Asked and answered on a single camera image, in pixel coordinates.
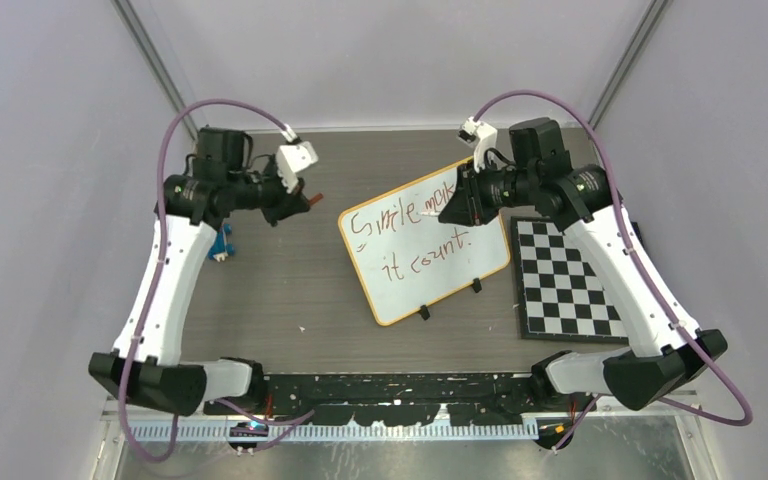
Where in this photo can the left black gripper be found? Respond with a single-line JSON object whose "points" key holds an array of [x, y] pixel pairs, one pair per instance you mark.
{"points": [[286, 204]]}

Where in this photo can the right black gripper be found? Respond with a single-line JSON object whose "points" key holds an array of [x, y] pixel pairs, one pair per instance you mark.
{"points": [[467, 205]]}

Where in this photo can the yellow framed whiteboard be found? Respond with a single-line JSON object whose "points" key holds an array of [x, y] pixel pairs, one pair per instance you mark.
{"points": [[403, 259]]}

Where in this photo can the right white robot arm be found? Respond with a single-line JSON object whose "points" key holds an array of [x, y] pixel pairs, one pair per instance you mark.
{"points": [[666, 347]]}

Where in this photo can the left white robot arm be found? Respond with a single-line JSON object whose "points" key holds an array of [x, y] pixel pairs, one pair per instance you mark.
{"points": [[144, 367]]}

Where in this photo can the black white chessboard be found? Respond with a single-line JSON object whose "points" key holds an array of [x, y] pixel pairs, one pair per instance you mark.
{"points": [[559, 297]]}

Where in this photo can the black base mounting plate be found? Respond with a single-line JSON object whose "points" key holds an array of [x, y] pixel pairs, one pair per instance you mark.
{"points": [[469, 399]]}

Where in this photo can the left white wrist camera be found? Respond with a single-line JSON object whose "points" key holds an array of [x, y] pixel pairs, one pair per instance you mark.
{"points": [[292, 159]]}

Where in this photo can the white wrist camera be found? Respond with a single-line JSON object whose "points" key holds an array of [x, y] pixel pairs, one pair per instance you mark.
{"points": [[481, 137], [292, 159]]}

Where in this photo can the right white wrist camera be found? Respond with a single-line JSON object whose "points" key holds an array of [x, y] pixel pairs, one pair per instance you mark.
{"points": [[481, 137]]}

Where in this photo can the wire whiteboard stand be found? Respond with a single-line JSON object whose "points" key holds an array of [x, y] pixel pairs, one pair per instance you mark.
{"points": [[424, 310]]}

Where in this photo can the white slotted cable duct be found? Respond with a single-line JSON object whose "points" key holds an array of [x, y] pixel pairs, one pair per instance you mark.
{"points": [[438, 430]]}

